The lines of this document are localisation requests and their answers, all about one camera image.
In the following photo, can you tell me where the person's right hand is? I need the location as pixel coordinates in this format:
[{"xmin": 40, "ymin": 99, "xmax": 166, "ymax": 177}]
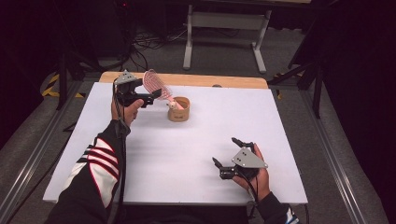
[{"xmin": 232, "ymin": 142, "xmax": 271, "ymax": 202}]

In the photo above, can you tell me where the yellow black hazard tape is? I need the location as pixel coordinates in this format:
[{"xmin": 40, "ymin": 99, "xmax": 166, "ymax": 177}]
[{"xmin": 41, "ymin": 73, "xmax": 86, "ymax": 99}]

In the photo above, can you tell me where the black metal stand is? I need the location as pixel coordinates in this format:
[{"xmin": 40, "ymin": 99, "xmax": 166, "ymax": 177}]
[
  {"xmin": 266, "ymin": 59, "xmax": 325, "ymax": 119},
  {"xmin": 55, "ymin": 50, "xmax": 106, "ymax": 111}
]

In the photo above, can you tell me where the tangle of black floor cables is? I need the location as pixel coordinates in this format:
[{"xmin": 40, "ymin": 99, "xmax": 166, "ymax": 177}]
[{"xmin": 122, "ymin": 26, "xmax": 190, "ymax": 73}]

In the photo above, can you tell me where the white board sheet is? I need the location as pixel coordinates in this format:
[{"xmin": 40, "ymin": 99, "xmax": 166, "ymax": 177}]
[{"xmin": 42, "ymin": 81, "xmax": 309, "ymax": 206}]

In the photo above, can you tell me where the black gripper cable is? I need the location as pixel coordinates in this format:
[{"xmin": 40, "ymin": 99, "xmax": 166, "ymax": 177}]
[
  {"xmin": 111, "ymin": 83, "xmax": 129, "ymax": 224},
  {"xmin": 239, "ymin": 172, "xmax": 262, "ymax": 218}
]

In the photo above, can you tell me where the pink hairbrush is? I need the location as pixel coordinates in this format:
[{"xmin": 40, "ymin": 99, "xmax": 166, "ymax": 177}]
[{"xmin": 142, "ymin": 68, "xmax": 185, "ymax": 111}]

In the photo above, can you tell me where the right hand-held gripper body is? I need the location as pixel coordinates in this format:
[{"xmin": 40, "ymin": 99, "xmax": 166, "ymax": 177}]
[{"xmin": 219, "ymin": 147, "xmax": 269, "ymax": 181}]

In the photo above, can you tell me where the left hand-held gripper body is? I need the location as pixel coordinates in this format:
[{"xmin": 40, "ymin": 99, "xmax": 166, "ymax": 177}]
[{"xmin": 113, "ymin": 69, "xmax": 148, "ymax": 108}]

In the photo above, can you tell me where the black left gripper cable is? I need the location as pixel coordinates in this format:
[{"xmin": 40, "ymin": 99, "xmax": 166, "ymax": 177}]
[{"xmin": 111, "ymin": 83, "xmax": 129, "ymax": 224}]

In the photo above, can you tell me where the aluminium floor rail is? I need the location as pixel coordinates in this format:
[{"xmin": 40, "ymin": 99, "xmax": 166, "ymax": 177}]
[
  {"xmin": 0, "ymin": 79, "xmax": 82, "ymax": 220},
  {"xmin": 299, "ymin": 90, "xmax": 370, "ymax": 224}
]

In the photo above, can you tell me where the person's left hand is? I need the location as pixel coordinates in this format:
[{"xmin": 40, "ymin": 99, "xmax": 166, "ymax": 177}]
[{"xmin": 110, "ymin": 83, "xmax": 145, "ymax": 128}]

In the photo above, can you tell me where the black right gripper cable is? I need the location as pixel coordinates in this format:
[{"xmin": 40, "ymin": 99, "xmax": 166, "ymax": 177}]
[{"xmin": 239, "ymin": 172, "xmax": 262, "ymax": 218}]

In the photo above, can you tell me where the grey metal table frame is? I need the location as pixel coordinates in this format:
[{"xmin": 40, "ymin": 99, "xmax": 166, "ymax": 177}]
[{"xmin": 182, "ymin": 3, "xmax": 273, "ymax": 75}]

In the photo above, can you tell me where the tan round container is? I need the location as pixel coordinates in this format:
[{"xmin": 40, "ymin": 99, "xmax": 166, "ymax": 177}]
[{"xmin": 167, "ymin": 95, "xmax": 191, "ymax": 122}]

